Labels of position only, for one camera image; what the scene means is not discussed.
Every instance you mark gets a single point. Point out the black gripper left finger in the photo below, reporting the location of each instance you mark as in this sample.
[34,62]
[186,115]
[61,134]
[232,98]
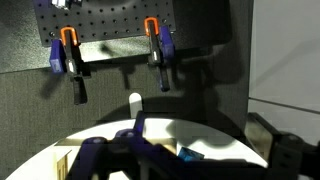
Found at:
[129,152]

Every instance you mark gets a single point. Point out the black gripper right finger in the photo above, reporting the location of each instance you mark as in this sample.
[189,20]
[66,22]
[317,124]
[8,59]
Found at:
[287,155]

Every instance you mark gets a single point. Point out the wooden tray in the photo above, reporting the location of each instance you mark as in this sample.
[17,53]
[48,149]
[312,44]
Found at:
[66,156]

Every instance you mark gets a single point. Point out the white table leg foot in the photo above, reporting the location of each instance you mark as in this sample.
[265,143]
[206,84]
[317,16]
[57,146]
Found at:
[135,104]

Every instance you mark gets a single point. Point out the blue cube block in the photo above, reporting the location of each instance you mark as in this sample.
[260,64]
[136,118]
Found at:
[189,155]

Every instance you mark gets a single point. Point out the round white table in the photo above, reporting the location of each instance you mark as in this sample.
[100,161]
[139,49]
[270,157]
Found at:
[212,143]

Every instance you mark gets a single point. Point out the blue orange clamp right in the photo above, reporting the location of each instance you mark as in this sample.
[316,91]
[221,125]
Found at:
[162,49]

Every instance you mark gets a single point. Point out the blue orange clamp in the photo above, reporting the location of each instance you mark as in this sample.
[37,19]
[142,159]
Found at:
[65,57]
[162,49]

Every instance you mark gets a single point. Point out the blue orange clamp left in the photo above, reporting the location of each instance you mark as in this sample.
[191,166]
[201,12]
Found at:
[65,57]

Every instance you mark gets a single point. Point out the black perforated breadboard plate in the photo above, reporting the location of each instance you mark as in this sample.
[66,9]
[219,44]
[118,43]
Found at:
[97,20]

